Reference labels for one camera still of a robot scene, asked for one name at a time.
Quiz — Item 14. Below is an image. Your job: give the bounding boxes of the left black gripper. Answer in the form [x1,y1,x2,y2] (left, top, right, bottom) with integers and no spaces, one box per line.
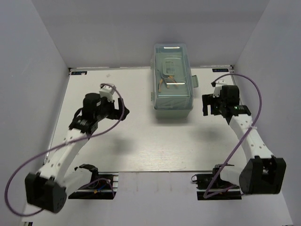
[95,94,129,121]

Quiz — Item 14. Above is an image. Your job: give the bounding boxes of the green toolbox with clear lid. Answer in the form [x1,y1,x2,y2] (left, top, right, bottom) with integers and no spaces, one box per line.
[151,43,198,119]

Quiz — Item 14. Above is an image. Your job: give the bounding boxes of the yellow handled pliers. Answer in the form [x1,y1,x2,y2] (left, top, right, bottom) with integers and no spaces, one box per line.
[158,75,178,92]

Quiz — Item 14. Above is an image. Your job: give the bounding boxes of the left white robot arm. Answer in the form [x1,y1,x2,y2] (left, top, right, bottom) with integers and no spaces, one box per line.
[25,93,129,213]

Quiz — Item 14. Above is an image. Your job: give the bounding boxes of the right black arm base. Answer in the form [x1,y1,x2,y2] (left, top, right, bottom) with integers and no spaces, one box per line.
[191,172,242,201]

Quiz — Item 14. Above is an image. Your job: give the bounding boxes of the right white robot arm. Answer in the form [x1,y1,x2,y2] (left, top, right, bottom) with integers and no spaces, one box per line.
[202,85,286,194]

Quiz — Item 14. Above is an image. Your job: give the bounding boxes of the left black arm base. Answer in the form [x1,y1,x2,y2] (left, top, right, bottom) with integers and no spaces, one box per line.
[68,173,119,200]

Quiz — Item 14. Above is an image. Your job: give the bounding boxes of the right blue table sticker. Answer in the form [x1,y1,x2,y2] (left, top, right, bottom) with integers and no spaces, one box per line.
[212,68,229,73]

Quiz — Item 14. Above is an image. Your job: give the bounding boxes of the blue table sticker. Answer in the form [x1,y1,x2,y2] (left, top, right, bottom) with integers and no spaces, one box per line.
[71,71,87,75]
[212,68,229,73]

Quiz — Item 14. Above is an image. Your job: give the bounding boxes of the left blue table sticker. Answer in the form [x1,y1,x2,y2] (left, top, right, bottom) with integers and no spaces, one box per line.
[71,71,87,75]

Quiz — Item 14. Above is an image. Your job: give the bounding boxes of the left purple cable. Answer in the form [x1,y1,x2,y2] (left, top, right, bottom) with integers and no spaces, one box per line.
[4,82,126,217]

